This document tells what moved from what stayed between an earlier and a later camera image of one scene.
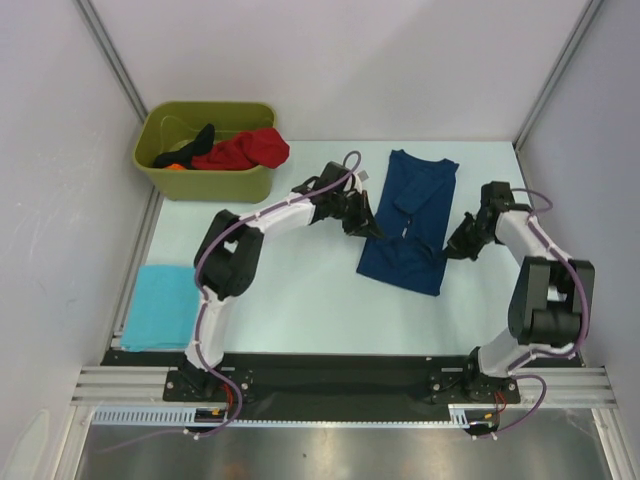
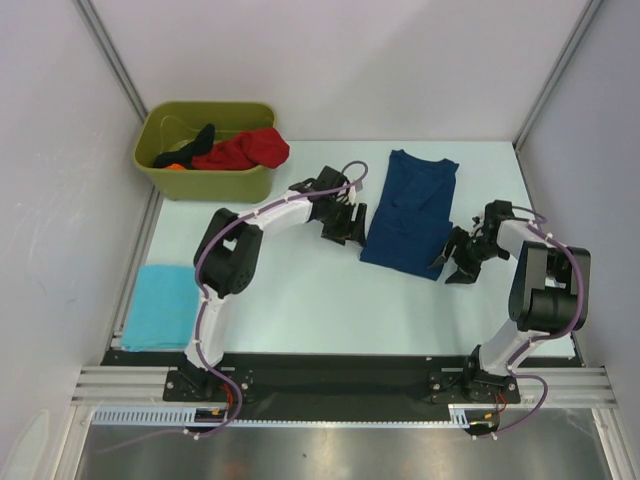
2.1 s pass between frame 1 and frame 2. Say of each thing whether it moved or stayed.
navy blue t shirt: moved
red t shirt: stayed
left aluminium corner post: stayed
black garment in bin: stayed
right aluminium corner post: stayed
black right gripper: moved
